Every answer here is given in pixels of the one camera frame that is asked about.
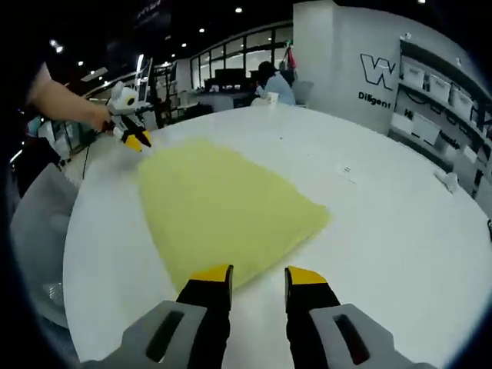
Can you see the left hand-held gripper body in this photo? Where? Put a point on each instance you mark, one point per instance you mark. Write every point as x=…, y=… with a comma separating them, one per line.
x=123, y=102

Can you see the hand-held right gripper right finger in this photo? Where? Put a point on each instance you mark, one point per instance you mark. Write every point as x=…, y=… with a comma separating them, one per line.
x=311, y=319

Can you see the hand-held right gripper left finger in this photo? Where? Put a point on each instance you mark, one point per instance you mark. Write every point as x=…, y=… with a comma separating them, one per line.
x=200, y=319

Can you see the yellow grey blue garment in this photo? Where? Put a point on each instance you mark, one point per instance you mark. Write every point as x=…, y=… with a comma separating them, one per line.
x=215, y=200

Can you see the person's left hand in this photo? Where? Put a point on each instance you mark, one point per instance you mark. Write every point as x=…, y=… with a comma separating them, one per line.
x=103, y=118

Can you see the white cup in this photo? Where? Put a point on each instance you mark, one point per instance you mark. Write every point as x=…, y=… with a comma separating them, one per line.
x=273, y=99

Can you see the round ceiling downlights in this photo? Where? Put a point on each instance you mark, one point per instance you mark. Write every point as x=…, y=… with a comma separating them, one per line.
x=238, y=10

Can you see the pink hanging item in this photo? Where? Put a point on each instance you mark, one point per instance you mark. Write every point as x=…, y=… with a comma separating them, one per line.
x=292, y=57

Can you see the small white box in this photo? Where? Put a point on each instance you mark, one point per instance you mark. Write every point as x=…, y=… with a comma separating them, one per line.
x=447, y=180

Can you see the grey metal storage shelf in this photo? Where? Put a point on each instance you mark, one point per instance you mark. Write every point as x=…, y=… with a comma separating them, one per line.
x=400, y=69

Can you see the row of white storage bins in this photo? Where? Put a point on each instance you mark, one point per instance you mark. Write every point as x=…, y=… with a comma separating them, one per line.
x=442, y=87

